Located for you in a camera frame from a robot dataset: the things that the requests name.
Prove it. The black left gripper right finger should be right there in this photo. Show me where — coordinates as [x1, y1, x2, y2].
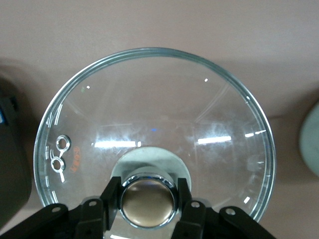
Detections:
[171, 177, 275, 239]

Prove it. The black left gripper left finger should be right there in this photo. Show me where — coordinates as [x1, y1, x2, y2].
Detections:
[0, 176, 122, 239]

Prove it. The black round appliance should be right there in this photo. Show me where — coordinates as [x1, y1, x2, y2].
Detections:
[0, 74, 33, 229]

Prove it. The glass pot lid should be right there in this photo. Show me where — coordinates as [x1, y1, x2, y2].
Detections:
[33, 47, 277, 239]

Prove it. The grey electric cooking pot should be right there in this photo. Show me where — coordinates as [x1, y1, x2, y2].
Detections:
[299, 101, 319, 176]

